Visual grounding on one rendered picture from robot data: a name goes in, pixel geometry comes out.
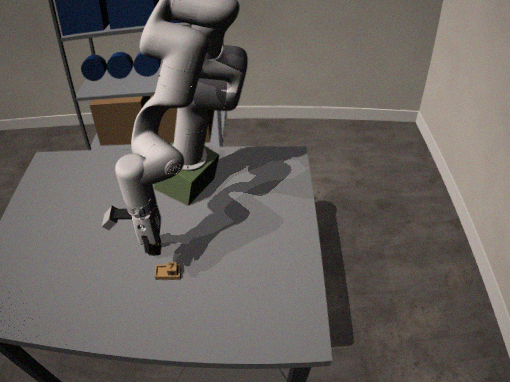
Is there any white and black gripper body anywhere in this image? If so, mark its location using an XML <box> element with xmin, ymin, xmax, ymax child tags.
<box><xmin>127</xmin><ymin>201</ymin><xmax>161</xmax><ymax>245</ymax></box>

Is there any shallow wooden tray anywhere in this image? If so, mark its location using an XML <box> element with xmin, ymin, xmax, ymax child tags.
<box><xmin>155</xmin><ymin>265</ymin><xmax>181</xmax><ymax>280</ymax></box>

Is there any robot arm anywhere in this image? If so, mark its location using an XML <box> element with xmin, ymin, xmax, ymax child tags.
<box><xmin>102</xmin><ymin>0</ymin><xmax>248</xmax><ymax>230</ymax></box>

